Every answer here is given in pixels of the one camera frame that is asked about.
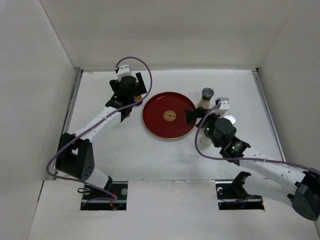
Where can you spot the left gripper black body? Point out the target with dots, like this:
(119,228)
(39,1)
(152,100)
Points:
(115,84)

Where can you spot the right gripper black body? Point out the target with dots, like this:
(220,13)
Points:
(209,127)

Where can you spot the red lid sauce jar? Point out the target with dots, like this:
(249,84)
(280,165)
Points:
(138,98)

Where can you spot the grey lid white shaker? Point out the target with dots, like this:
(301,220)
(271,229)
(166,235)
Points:
(206,96)

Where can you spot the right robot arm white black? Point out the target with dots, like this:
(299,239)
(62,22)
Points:
(293,184)

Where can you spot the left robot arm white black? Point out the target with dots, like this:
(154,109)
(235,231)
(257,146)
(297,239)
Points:
(76,151)

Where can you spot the silver lid blue label bottle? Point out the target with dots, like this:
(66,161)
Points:
(231,118)

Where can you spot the black cap white bottle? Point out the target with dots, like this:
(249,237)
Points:
(205,140)

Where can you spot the red round tray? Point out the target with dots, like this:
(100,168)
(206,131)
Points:
(164,115)

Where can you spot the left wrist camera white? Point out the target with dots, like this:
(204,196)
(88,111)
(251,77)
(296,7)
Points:
(123,71)

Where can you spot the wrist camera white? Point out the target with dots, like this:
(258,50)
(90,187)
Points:
(123,71)
(224,103)

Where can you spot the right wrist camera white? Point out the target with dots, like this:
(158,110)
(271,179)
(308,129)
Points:
(224,103)

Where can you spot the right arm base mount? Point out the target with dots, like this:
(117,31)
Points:
(231,195)

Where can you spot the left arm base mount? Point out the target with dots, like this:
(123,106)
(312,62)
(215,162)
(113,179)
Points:
(93,199)

